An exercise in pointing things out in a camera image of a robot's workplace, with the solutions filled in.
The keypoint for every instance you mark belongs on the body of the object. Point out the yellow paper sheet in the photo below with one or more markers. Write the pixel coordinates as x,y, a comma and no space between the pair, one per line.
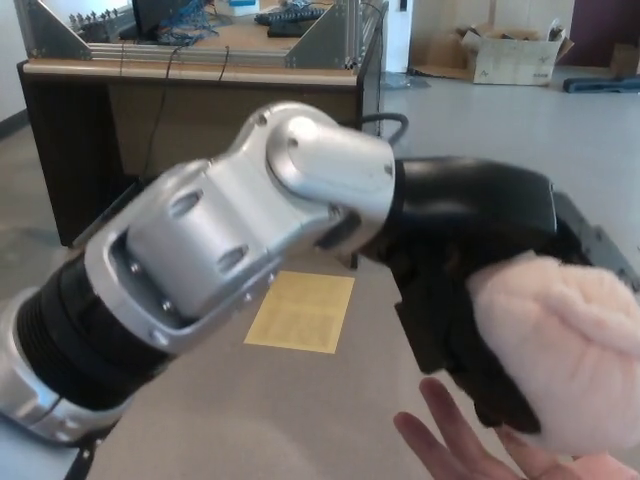
305,312

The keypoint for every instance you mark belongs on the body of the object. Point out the short black keyboard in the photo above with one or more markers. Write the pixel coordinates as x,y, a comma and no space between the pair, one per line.
287,30

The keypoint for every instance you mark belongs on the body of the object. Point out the dark blue foam piece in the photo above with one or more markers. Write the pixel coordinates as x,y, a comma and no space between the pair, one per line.
600,85

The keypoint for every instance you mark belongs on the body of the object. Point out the clear plastic bag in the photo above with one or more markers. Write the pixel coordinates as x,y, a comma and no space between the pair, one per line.
405,81

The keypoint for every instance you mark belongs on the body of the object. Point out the aluminium extrusion frame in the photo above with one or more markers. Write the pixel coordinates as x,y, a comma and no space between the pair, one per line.
55,40

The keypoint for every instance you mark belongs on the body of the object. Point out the person's bare hand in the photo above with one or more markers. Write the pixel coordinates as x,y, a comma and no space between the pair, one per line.
475,457

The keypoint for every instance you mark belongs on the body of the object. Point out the small closed cardboard box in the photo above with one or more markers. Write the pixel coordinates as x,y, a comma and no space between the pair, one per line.
626,60

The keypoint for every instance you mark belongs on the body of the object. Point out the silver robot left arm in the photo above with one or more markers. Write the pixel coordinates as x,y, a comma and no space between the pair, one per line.
210,230

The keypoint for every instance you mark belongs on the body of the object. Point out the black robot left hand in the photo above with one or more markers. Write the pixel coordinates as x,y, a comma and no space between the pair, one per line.
450,215

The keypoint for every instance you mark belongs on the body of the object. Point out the long black keyboard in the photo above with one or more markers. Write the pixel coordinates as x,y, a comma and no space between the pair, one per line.
290,14

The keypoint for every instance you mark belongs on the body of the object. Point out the dark wooden desk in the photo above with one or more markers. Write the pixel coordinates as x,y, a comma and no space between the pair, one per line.
200,115

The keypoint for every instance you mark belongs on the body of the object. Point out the open cardboard box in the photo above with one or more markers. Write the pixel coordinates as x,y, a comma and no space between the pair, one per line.
510,62

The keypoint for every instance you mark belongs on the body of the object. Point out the pink plush dumpling with sunglasses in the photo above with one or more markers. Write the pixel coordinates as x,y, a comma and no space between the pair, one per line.
565,350

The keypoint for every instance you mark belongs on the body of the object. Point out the white box with fiducial tag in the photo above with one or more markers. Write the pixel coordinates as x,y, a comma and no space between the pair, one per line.
244,6

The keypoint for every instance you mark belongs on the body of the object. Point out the white robot torso shell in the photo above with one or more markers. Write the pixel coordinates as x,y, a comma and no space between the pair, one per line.
30,455

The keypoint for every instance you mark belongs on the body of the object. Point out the black computer monitor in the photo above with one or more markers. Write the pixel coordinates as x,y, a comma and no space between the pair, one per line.
147,15

